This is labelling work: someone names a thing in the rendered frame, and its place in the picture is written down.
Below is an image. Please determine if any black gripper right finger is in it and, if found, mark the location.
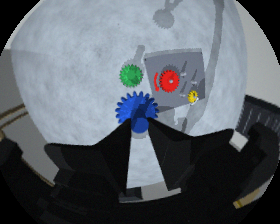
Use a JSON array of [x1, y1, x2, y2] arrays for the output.
[[147, 117, 234, 190]]

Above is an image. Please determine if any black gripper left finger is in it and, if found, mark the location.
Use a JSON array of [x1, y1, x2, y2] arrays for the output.
[[44, 119, 132, 197]]

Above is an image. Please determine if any red gear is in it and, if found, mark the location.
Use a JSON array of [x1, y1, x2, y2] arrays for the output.
[[159, 69, 179, 93]]

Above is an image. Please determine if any yellow gear with black stripe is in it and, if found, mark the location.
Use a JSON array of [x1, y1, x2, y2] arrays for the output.
[[188, 91, 199, 103]]

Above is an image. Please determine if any blue gear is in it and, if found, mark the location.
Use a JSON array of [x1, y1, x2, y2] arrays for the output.
[[115, 91, 159, 133]]

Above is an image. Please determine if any green gear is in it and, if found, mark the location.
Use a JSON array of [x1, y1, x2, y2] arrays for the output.
[[119, 64, 143, 87]]

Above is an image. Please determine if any grey board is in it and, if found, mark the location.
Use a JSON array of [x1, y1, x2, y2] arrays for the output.
[[143, 52, 205, 115]]

